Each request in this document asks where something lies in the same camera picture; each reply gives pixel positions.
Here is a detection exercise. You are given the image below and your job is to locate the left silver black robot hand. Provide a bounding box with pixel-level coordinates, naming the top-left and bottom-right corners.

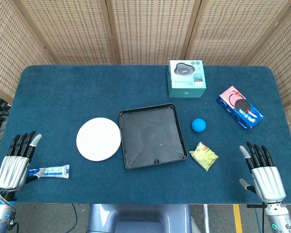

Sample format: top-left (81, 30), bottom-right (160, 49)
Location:
top-left (0, 131), bottom-right (43, 192)

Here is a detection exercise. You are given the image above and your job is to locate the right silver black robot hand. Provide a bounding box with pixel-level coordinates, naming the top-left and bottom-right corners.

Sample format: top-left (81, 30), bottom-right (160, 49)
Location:
top-left (239, 142), bottom-right (287, 202)

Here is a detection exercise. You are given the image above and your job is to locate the white round plate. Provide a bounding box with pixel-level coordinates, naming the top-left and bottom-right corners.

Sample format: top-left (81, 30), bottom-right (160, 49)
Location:
top-left (76, 117), bottom-right (122, 162)

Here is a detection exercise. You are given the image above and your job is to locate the black square tray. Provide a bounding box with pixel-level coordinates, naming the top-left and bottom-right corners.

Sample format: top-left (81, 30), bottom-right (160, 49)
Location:
top-left (118, 102), bottom-right (189, 170)

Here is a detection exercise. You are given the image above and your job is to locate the white blue toothpaste tube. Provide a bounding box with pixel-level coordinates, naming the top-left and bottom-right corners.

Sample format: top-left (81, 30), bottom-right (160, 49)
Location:
top-left (28, 164), bottom-right (70, 180)

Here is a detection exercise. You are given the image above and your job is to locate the yellow-green snack packet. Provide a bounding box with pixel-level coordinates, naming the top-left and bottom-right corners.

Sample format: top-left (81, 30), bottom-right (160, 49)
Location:
top-left (189, 142), bottom-right (219, 172)

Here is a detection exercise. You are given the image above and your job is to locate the white table leg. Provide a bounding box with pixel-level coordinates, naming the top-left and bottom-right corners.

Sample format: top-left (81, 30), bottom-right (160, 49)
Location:
top-left (203, 204), bottom-right (210, 233)

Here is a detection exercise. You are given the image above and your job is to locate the blue pink cookie box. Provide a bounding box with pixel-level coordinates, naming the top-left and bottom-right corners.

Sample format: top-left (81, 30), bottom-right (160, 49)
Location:
top-left (215, 85), bottom-right (265, 132)

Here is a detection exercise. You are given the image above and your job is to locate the blue ball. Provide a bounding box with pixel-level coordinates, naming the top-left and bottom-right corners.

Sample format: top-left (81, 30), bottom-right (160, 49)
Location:
top-left (191, 118), bottom-right (207, 133)

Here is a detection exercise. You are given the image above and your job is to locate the dark blue table cloth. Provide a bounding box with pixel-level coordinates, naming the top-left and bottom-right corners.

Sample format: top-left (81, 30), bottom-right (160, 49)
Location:
top-left (0, 65), bottom-right (291, 204)

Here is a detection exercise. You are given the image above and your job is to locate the teal speaker box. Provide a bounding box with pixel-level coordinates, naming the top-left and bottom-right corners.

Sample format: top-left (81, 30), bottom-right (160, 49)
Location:
top-left (168, 59), bottom-right (207, 99)

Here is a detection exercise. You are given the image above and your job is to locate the grey-blue robot torso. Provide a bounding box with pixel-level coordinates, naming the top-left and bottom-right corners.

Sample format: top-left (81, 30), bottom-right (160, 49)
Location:
top-left (87, 203), bottom-right (196, 233)

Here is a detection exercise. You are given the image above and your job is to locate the woven wooden folding screen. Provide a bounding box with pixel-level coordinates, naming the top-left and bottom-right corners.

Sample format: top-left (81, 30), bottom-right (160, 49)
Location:
top-left (0, 0), bottom-right (291, 146)

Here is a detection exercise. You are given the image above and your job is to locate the blue cable under table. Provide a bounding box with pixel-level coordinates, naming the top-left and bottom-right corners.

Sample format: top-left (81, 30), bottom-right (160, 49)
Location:
top-left (71, 203), bottom-right (79, 233)

